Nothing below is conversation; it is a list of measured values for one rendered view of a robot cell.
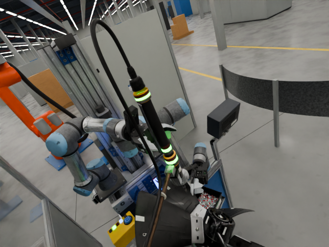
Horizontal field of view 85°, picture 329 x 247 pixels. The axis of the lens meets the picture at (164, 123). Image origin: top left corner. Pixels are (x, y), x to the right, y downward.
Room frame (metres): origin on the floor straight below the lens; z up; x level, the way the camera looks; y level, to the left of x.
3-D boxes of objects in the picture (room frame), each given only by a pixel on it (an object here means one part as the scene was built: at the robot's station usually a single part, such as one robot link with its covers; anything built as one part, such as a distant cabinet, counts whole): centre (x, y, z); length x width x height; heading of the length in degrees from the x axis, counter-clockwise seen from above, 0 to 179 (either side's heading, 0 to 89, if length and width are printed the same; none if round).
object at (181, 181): (0.46, 0.03, 1.50); 0.09 x 0.07 x 0.10; 152
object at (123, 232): (0.65, 0.45, 1.02); 0.16 x 0.10 x 0.11; 117
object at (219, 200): (0.72, -0.03, 0.85); 0.22 x 0.17 x 0.07; 132
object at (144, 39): (2.51, 0.01, 1.10); 1.21 x 0.05 x 2.20; 117
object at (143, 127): (0.56, 0.10, 1.63); 0.12 x 0.08 x 0.09; 37
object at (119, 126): (0.63, 0.15, 1.64); 0.08 x 0.05 x 0.08; 127
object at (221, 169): (1.03, -0.28, 0.39); 0.04 x 0.04 x 0.78; 27
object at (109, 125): (0.69, 0.20, 1.64); 0.11 x 0.08 x 0.09; 37
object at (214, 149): (1.03, -0.28, 0.96); 0.03 x 0.03 x 0.20; 27
